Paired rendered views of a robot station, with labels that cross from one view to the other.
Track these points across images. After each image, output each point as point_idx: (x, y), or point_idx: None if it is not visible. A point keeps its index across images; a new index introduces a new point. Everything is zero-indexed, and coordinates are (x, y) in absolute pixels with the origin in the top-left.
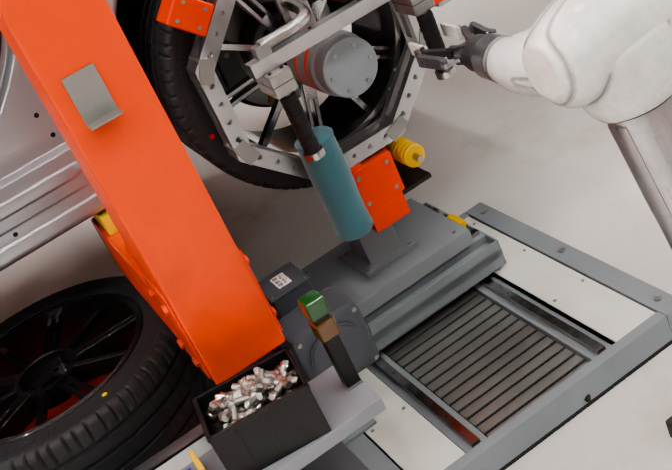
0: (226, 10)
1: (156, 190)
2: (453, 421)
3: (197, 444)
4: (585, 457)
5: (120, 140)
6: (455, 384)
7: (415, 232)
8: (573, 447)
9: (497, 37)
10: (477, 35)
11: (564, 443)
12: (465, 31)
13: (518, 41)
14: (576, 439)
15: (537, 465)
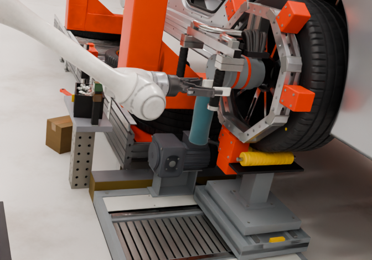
0: (236, 17)
1: (127, 20)
2: (130, 213)
3: (122, 115)
4: (83, 254)
5: None
6: (159, 224)
7: (260, 212)
8: (93, 253)
9: (154, 72)
10: (174, 75)
11: (99, 251)
12: (204, 87)
13: (131, 68)
14: (97, 255)
15: (94, 240)
